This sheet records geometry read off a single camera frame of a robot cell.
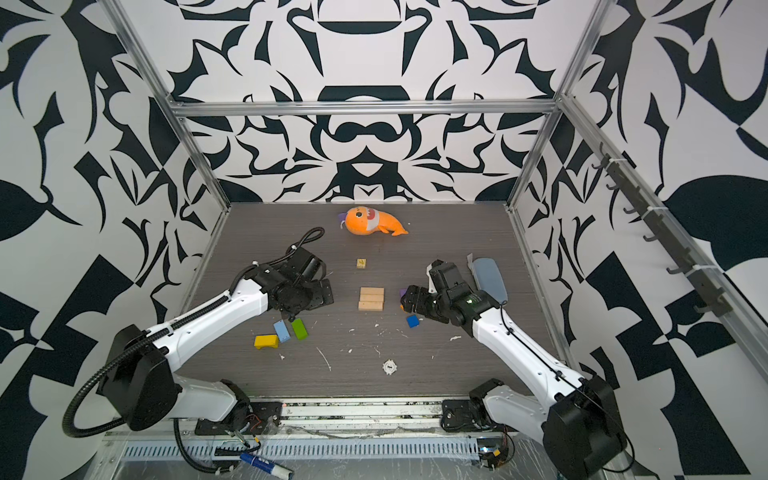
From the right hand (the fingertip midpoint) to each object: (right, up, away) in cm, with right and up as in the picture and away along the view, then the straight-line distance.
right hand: (413, 301), depth 81 cm
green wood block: (-32, -10, +7) cm, 34 cm away
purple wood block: (-2, 0, +16) cm, 16 cm away
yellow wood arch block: (-41, -12, +4) cm, 43 cm away
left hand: (-25, +1, +2) cm, 25 cm away
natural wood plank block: (-12, -4, +11) cm, 17 cm away
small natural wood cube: (-15, +8, +21) cm, 27 cm away
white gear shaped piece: (-6, -18, +2) cm, 20 cm away
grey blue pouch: (+26, +4, +16) cm, 31 cm away
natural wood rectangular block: (-14, 0, +16) cm, 21 cm away
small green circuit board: (+18, -33, -9) cm, 39 cm away
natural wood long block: (-12, -2, +13) cm, 18 cm away
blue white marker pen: (-34, -34, -14) cm, 49 cm away
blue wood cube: (+1, -8, +10) cm, 13 cm away
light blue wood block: (-37, -10, +6) cm, 39 cm away
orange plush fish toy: (-15, +23, +24) cm, 36 cm away
